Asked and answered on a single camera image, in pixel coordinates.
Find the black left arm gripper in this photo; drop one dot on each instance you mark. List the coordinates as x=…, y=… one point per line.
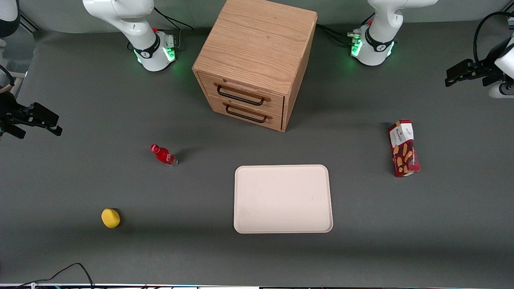
x=484, y=66

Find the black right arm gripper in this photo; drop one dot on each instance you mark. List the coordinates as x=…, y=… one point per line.
x=9, y=107

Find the red cookie box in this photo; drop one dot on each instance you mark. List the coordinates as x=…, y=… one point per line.
x=404, y=152

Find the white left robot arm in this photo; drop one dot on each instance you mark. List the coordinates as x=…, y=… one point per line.
x=377, y=44

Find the beige rectangular tray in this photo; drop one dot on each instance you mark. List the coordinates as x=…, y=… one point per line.
x=281, y=198

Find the yellow lemon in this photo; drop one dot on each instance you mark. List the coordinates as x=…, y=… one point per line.
x=110, y=218

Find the red soda bottle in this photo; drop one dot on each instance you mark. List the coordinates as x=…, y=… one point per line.
x=162, y=154

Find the wooden drawer front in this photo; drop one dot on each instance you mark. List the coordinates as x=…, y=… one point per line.
x=245, y=110
x=241, y=88

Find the wooden two-drawer cabinet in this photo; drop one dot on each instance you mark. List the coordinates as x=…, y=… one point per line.
x=257, y=40

